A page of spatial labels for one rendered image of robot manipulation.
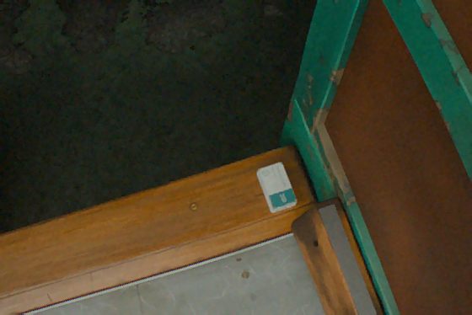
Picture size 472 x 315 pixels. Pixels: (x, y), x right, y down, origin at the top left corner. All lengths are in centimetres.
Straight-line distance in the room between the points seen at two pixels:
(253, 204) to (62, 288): 29
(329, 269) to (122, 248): 28
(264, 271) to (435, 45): 53
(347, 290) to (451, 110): 38
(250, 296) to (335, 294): 14
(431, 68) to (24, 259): 64
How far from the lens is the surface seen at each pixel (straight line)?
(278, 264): 103
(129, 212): 102
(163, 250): 100
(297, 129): 104
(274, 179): 102
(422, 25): 60
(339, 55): 80
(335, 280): 92
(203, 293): 101
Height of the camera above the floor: 173
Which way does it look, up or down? 67 degrees down
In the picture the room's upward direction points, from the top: 10 degrees clockwise
